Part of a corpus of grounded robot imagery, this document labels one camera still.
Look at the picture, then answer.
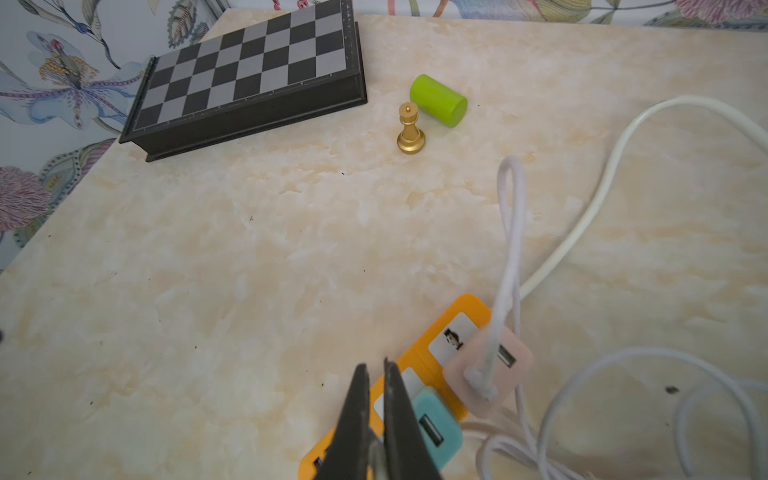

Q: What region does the pink usb wall charger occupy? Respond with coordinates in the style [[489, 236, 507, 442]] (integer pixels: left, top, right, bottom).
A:
[[443, 327, 534, 419]]

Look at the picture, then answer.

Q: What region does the orange power strip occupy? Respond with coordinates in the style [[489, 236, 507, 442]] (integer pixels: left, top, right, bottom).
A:
[[298, 294, 491, 479]]

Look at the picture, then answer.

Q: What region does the teal usb wall charger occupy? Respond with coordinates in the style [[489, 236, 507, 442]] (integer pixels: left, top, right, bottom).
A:
[[412, 387, 463, 470]]

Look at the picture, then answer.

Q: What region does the black white folding chessboard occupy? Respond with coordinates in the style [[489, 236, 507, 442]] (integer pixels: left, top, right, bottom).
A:
[[119, 1, 367, 161]]

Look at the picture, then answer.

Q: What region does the gold chess pawn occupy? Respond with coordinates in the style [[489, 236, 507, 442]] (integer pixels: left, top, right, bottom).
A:
[[397, 102, 426, 154]]

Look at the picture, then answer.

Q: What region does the green cylinder block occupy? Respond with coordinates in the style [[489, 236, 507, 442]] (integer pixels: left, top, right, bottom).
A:
[[410, 74, 468, 128]]

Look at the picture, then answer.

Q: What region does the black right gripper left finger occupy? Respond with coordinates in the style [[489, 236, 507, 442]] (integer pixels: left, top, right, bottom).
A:
[[315, 363, 371, 480]]

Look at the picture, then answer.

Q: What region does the white power strip cord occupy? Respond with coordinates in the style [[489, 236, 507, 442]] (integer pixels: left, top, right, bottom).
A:
[[518, 94, 768, 301]]

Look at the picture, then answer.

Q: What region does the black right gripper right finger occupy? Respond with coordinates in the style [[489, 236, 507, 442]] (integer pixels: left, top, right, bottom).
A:
[[383, 358, 441, 480]]

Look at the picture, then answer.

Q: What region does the white usb charging cable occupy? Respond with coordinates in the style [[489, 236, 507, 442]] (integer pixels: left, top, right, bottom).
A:
[[461, 155, 768, 480]]

